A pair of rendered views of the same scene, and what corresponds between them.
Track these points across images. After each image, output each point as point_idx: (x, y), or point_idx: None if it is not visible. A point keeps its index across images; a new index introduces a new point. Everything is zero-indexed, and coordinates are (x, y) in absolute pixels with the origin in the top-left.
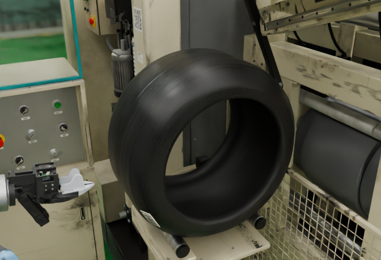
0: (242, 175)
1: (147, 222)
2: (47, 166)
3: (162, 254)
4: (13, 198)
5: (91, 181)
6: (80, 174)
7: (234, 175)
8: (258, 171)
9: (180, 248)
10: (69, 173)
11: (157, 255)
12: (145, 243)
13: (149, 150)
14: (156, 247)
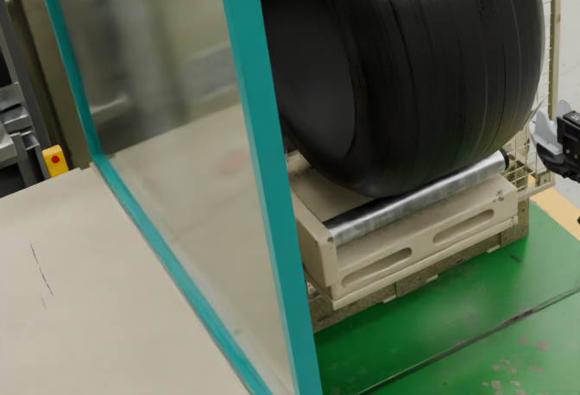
0: (311, 70)
1: (399, 236)
2: (576, 119)
3: (487, 202)
4: None
5: (529, 124)
6: (561, 99)
7: (300, 86)
8: (325, 38)
9: (505, 152)
10: (550, 123)
11: (466, 231)
12: (412, 272)
13: None
14: (465, 216)
